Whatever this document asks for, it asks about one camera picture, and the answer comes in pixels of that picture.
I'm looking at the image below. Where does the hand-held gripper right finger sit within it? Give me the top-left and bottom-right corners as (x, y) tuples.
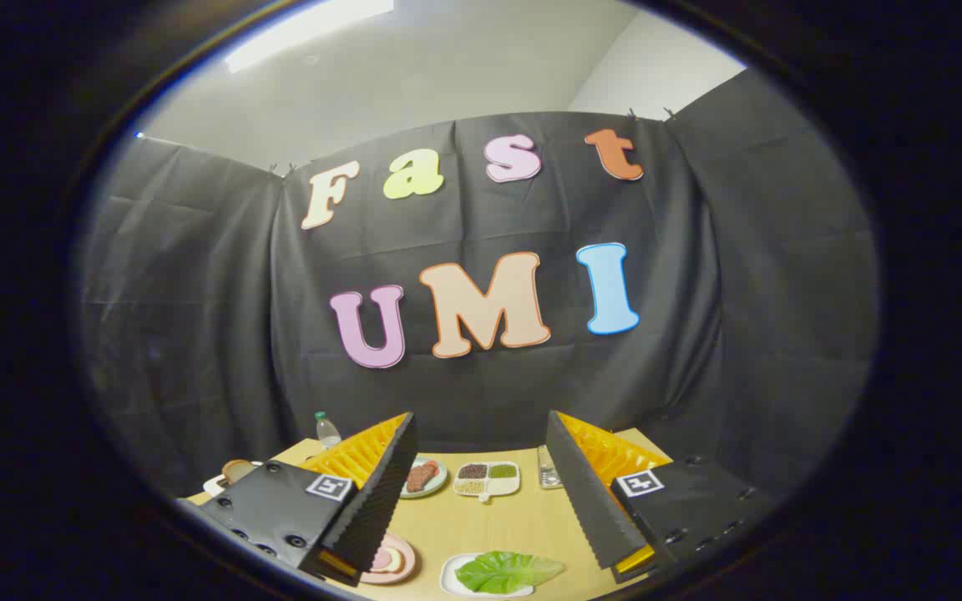
(545, 409), (774, 585)

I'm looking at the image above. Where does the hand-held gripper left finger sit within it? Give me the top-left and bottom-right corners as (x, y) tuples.
(176, 412), (419, 588)

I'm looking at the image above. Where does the green lettuce leaf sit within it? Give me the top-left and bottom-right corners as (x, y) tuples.
(454, 550), (565, 595)

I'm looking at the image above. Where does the pale green plate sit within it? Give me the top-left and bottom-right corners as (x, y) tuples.
(402, 457), (449, 500)

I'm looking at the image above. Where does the pink plate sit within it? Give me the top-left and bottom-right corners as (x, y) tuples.
(360, 533), (418, 585)

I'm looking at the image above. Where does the white bread slice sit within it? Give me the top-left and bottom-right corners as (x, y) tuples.
(371, 545), (408, 578)

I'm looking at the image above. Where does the white divided grain tray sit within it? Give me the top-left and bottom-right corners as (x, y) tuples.
(453, 461), (522, 503)

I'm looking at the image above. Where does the white oval plate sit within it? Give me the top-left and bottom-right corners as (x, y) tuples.
(439, 553), (536, 598)

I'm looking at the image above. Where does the white toaster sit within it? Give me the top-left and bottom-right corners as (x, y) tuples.
(203, 472), (265, 499)

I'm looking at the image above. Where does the metal wire rack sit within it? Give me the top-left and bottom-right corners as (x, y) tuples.
(537, 445), (564, 490)

